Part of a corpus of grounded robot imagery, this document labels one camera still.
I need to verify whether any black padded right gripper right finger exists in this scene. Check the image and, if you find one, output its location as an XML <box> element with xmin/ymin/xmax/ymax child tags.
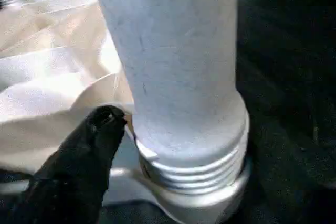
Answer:
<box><xmin>230</xmin><ymin>129</ymin><xmax>336</xmax><ymax>224</ymax></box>

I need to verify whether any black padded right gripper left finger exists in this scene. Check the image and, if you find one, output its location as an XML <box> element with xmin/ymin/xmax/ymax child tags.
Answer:
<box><xmin>5</xmin><ymin>104</ymin><xmax>127</xmax><ymax>224</ymax></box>

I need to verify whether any white plastic table top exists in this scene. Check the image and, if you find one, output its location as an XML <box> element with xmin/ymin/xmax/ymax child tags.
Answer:
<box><xmin>0</xmin><ymin>0</ymin><xmax>253</xmax><ymax>224</ymax></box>

